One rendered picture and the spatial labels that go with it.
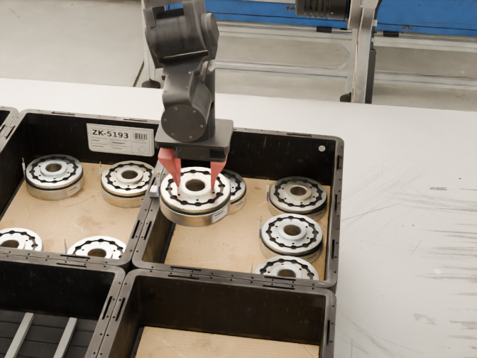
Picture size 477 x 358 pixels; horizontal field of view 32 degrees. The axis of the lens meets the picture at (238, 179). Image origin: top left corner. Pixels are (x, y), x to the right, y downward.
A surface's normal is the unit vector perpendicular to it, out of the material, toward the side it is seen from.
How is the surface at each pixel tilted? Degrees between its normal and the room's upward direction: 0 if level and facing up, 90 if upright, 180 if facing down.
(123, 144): 90
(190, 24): 70
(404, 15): 90
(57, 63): 0
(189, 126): 94
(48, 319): 0
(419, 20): 90
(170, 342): 0
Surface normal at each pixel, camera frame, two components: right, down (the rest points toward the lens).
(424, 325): 0.02, -0.81
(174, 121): -0.09, 0.63
